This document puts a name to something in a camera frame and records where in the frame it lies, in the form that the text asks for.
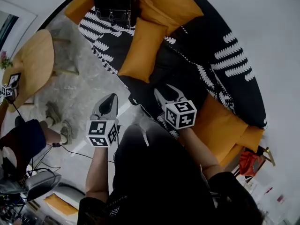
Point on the glass door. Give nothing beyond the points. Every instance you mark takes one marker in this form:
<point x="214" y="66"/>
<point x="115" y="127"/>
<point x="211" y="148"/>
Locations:
<point x="7" y="27"/>

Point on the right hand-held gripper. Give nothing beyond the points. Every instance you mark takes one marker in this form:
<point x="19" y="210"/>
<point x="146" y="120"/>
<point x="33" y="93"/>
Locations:
<point x="180" y="116"/>

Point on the person's grey trousers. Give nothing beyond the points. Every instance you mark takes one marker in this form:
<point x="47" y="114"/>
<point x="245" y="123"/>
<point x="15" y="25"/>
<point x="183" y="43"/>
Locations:
<point x="139" y="129"/>

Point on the small flower bouquet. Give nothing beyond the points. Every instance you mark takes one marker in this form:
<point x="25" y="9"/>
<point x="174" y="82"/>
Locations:
<point x="4" y="61"/>

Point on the round wooden table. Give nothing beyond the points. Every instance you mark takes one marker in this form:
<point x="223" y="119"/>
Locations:
<point x="35" y="62"/>

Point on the black photo frame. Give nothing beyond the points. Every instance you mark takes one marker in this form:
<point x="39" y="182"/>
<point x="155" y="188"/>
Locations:
<point x="14" y="79"/>

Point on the dark grey chair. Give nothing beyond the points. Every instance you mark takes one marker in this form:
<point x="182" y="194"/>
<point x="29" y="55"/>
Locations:
<point x="42" y="183"/>

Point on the person's left forearm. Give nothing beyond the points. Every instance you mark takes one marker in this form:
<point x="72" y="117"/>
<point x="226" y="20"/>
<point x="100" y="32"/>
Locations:
<point x="98" y="170"/>

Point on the black white patterned throw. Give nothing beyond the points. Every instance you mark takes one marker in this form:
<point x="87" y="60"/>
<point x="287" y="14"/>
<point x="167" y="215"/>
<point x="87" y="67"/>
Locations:
<point x="211" y="43"/>

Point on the red bag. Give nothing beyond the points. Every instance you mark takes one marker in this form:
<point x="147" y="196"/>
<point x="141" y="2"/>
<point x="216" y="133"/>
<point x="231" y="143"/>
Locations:
<point x="247" y="163"/>

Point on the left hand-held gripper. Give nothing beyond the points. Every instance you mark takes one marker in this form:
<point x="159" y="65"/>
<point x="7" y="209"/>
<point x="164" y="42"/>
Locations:
<point x="98" y="130"/>

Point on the large orange cushion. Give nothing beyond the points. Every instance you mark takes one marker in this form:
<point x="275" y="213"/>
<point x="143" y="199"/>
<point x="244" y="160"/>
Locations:
<point x="168" y="6"/>
<point x="218" y="130"/>

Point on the grey white armchair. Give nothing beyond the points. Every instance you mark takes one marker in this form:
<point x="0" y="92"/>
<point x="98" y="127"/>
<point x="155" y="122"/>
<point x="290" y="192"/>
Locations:
<point x="68" y="191"/>

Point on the small orange cushion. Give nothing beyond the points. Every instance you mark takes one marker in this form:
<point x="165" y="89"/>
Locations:
<point x="140" y="53"/>

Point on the white storage box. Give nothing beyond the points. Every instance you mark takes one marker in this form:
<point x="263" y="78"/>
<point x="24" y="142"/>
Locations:
<point x="264" y="191"/>

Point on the dark phone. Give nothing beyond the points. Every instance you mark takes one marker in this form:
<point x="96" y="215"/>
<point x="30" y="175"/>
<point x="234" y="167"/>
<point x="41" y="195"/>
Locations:
<point x="255" y="165"/>

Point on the person's black shirt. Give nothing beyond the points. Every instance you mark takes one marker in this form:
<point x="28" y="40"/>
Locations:
<point x="164" y="184"/>

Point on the person's right forearm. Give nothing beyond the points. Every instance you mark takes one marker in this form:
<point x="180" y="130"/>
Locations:
<point x="199" y="151"/>

